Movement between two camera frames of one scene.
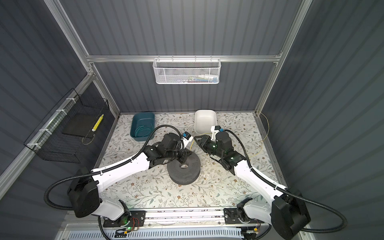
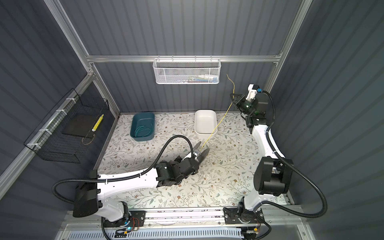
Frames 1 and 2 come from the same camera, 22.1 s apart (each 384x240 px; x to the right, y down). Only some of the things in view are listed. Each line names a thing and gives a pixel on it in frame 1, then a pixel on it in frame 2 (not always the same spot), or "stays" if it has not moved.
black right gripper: (204, 142) to (240, 102)
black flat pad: (81, 124) stays
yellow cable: (261, 142) to (225, 115)
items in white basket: (200, 79) stays
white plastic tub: (204, 119) stays
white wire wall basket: (186, 71) stays
